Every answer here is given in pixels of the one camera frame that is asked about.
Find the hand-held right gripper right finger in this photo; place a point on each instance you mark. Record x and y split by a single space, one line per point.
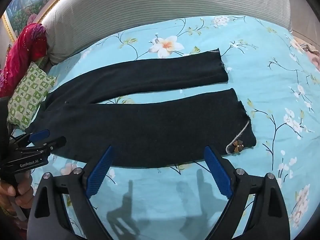
217 172

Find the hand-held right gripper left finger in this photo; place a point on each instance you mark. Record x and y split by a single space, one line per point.
100 170

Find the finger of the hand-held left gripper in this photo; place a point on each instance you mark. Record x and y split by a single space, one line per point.
56 143
40 135

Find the black pants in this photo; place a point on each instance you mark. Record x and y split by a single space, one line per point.
150 130

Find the person's left hand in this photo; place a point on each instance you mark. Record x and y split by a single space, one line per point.
8 190

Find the green checkered pillow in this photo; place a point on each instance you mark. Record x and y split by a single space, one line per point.
27 95

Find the red sequined cloth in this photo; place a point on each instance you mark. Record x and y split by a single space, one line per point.
25 50

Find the blue floral bedsheet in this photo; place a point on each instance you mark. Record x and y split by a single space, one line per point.
250 55

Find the gold framed landscape painting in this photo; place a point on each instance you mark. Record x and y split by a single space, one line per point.
20 7

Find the pink patterned cloth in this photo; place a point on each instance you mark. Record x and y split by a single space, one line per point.
310 50

